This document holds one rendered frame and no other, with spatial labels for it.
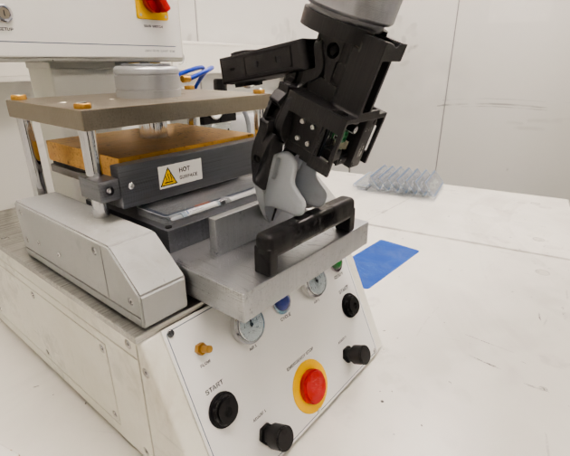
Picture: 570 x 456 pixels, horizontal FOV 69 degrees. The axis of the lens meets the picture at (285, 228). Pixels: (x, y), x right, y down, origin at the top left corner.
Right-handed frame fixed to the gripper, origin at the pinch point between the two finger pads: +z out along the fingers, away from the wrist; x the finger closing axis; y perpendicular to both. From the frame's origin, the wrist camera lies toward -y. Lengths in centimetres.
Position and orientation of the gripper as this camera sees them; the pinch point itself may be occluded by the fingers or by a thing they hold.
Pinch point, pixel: (268, 206)
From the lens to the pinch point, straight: 45.5
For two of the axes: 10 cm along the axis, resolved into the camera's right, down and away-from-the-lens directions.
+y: 7.3, 5.4, -4.2
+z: -2.7, 7.9, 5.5
